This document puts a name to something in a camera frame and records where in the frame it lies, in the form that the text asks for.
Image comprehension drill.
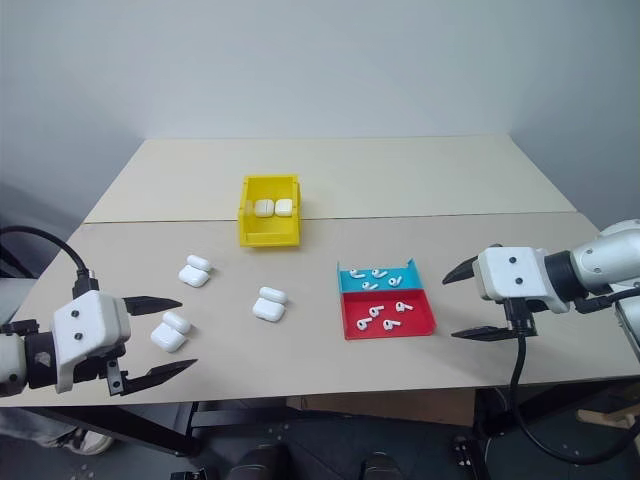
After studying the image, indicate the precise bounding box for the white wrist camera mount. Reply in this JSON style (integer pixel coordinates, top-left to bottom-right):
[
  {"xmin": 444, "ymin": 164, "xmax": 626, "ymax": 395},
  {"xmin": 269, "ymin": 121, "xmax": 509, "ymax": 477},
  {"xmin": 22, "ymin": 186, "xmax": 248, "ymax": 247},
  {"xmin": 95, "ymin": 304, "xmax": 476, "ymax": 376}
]
[
  {"xmin": 472, "ymin": 246, "xmax": 572, "ymax": 315},
  {"xmin": 52, "ymin": 291, "xmax": 133, "ymax": 394}
]

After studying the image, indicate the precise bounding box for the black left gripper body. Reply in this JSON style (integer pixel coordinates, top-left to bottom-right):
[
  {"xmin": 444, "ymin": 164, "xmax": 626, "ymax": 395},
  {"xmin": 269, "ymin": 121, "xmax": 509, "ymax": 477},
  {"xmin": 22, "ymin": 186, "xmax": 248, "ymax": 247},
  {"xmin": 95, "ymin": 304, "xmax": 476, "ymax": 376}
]
[{"xmin": 72, "ymin": 343, "xmax": 131, "ymax": 398}]

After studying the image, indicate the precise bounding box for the light wooden piece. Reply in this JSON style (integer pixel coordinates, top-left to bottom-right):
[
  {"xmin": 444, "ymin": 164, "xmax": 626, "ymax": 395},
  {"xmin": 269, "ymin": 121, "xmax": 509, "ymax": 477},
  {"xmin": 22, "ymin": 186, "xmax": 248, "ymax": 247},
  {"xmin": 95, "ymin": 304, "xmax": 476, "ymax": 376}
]
[{"xmin": 575, "ymin": 399, "xmax": 640, "ymax": 432}]

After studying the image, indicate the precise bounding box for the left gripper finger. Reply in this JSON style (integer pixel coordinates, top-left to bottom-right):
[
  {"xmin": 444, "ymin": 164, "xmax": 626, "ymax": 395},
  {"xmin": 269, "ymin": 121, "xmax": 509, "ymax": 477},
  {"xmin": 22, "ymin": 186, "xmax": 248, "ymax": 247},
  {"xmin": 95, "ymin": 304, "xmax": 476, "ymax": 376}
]
[
  {"xmin": 122, "ymin": 358, "xmax": 200, "ymax": 397},
  {"xmin": 120, "ymin": 295, "xmax": 184, "ymax": 317}
]

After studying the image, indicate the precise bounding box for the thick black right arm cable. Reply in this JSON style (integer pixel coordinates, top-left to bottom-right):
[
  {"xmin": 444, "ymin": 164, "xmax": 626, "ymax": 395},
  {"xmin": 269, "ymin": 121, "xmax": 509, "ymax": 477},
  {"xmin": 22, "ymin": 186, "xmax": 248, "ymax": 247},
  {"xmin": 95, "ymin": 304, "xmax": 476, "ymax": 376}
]
[{"xmin": 508, "ymin": 327, "xmax": 640, "ymax": 469}]

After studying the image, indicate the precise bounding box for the white sneaker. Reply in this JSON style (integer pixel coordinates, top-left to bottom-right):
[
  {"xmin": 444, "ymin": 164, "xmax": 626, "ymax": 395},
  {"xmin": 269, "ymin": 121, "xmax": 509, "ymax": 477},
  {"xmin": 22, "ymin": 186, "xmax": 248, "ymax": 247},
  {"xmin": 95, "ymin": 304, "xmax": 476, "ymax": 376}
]
[{"xmin": 69, "ymin": 428, "xmax": 116, "ymax": 457}]

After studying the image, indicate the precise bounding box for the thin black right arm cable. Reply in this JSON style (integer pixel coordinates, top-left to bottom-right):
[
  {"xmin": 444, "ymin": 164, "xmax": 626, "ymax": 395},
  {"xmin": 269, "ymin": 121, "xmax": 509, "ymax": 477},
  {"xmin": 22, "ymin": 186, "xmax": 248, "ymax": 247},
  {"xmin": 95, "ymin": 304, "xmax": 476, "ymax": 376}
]
[{"xmin": 573, "ymin": 284, "xmax": 640, "ymax": 314}]

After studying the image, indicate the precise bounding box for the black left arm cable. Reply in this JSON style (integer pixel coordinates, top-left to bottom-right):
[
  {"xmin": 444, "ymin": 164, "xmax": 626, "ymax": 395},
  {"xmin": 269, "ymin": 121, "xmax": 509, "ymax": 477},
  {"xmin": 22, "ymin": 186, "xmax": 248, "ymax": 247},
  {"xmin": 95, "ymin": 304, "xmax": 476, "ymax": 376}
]
[{"xmin": 0, "ymin": 226, "xmax": 100, "ymax": 302}]

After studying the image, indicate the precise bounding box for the yellow plastic bin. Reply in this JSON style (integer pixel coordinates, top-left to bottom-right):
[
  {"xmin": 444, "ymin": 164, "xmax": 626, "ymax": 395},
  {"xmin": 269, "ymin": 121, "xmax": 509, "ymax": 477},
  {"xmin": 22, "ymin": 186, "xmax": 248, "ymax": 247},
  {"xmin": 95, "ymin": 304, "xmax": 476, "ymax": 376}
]
[{"xmin": 236, "ymin": 173, "xmax": 305, "ymax": 250}]

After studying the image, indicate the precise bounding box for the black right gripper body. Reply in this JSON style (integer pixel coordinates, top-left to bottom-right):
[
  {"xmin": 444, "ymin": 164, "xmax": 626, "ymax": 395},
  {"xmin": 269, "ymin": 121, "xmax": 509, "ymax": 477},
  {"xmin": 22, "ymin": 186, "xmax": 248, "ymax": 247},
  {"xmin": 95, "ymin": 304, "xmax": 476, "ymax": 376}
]
[{"xmin": 502, "ymin": 297, "xmax": 539, "ymax": 338}]

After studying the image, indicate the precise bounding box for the dark rounded shape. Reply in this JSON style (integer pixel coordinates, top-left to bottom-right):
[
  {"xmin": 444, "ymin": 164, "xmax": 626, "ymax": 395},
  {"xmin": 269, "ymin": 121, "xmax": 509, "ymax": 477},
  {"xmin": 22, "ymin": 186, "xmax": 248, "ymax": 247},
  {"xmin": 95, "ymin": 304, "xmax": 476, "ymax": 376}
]
[
  {"xmin": 358, "ymin": 450, "xmax": 408, "ymax": 480},
  {"xmin": 222, "ymin": 441, "xmax": 294, "ymax": 480}
]

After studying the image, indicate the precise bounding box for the grey trouser leg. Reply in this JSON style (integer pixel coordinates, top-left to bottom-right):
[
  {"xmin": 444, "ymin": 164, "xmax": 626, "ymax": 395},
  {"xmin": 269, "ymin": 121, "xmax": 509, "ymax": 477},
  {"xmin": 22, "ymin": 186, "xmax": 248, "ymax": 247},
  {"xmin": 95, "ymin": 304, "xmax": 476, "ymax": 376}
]
[{"xmin": 0, "ymin": 406, "xmax": 84, "ymax": 450}]

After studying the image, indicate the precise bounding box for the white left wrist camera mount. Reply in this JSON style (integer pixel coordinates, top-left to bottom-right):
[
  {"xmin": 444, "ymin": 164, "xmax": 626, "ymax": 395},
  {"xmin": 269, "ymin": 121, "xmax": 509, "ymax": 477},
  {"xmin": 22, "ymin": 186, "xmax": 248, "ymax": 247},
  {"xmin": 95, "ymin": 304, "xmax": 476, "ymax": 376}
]
[{"xmin": 52, "ymin": 291, "xmax": 133, "ymax": 394}]

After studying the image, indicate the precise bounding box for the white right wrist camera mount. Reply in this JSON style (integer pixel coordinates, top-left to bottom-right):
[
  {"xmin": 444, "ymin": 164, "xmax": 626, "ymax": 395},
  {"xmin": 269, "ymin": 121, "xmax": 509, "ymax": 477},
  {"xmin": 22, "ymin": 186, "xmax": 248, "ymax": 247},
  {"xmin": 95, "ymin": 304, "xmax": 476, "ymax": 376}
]
[{"xmin": 472, "ymin": 246, "xmax": 572, "ymax": 315}]

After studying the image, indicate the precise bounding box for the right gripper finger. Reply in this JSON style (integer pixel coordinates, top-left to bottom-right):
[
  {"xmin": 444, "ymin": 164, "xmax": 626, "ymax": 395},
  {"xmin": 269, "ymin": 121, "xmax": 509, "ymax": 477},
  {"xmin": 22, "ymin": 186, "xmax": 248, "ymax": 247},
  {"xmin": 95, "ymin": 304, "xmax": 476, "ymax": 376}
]
[
  {"xmin": 450, "ymin": 323, "xmax": 517, "ymax": 343},
  {"xmin": 441, "ymin": 243, "xmax": 504, "ymax": 287}
]

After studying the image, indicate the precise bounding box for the blue plastic tray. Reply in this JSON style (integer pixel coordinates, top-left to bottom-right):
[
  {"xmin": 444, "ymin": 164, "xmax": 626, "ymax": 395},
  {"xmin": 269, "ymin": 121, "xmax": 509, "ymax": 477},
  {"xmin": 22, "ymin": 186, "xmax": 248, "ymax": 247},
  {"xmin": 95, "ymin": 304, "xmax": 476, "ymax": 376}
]
[{"xmin": 336, "ymin": 256, "xmax": 427, "ymax": 295}]

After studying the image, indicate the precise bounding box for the black metal table frame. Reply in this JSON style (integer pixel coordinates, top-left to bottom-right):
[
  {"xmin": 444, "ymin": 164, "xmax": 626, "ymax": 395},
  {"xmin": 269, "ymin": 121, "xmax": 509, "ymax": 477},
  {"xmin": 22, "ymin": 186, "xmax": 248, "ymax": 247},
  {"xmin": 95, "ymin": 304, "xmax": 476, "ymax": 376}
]
[{"xmin": 29, "ymin": 382, "xmax": 640, "ymax": 480}]

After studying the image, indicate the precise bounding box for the red plastic tray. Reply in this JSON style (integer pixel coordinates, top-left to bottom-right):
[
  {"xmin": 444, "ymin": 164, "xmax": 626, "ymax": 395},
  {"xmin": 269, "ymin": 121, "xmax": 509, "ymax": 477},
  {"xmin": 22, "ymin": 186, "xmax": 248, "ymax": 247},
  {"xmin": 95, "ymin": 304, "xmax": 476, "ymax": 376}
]
[{"xmin": 340, "ymin": 288, "xmax": 438, "ymax": 342}]

